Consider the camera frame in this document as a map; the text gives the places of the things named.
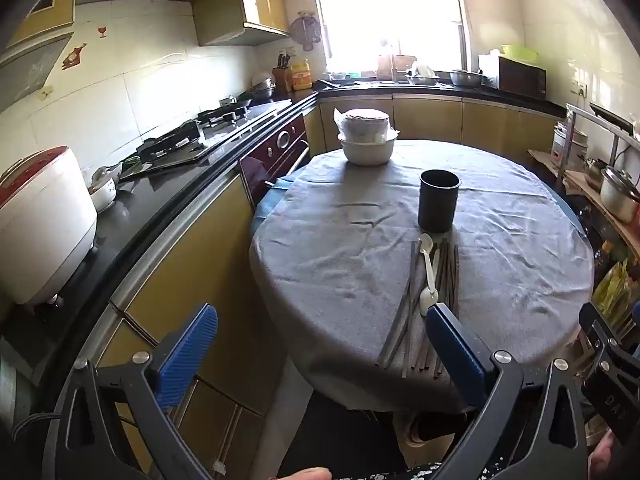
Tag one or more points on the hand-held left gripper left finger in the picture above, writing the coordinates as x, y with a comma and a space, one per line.
187, 350

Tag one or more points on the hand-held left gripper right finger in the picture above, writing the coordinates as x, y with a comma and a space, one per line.
452, 345

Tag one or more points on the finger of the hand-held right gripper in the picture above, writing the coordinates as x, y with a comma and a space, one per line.
600, 322

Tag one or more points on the pile of dark chopsticks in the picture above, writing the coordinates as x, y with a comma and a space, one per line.
400, 330

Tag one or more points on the black utensil holder cup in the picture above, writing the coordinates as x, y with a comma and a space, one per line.
439, 205

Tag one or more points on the person's right hand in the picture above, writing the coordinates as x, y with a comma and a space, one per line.
604, 460

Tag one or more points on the person's left hand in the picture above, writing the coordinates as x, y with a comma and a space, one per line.
307, 474

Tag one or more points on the yellow packet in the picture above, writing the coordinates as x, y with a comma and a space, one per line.
612, 287

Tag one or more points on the steel pot with lid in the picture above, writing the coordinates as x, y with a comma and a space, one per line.
620, 195

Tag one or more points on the person's dark patterned clothing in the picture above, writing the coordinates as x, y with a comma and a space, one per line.
360, 440

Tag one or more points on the metal storage rack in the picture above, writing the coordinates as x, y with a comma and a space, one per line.
572, 180

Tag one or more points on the grey tablecloth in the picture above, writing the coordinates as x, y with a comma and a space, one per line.
350, 240

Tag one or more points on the small steel kettle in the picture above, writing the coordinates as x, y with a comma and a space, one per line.
594, 169

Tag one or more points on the blue cloth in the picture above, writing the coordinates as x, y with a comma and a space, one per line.
280, 192

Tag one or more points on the small white rice cooker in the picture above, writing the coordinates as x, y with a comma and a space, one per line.
569, 141

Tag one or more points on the white and red rice cooker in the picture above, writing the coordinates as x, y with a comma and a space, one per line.
40, 225

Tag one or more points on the dark tray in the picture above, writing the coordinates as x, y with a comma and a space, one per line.
612, 119

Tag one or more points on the white ceramic bowl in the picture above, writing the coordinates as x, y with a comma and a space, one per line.
369, 152

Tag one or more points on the black gas stove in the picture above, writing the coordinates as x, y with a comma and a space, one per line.
190, 135

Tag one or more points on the maroon built-in oven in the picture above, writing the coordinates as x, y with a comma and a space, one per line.
280, 150

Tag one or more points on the black microwave oven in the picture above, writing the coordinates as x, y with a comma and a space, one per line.
520, 77

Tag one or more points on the metal basin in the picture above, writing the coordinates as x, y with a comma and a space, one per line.
467, 78

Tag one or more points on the stacked metal pans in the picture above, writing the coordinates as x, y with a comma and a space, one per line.
262, 89

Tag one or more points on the green plastic basin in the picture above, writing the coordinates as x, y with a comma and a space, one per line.
520, 53

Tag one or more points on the knife block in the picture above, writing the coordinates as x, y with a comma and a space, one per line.
281, 76

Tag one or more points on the yellow oil bottle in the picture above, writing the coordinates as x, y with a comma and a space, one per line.
301, 75

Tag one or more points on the round hanging board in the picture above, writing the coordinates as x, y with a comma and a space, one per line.
306, 32

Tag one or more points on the window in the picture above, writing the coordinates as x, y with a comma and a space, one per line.
390, 10

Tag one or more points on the wall socket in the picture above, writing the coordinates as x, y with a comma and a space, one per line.
580, 89

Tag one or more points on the red bottle wall sticker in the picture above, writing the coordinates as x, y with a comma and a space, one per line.
74, 55

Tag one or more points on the wine glass wall sticker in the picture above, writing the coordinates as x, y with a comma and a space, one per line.
102, 31

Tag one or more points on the yellow wall cabinet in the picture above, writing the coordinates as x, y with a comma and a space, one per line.
45, 5
235, 15

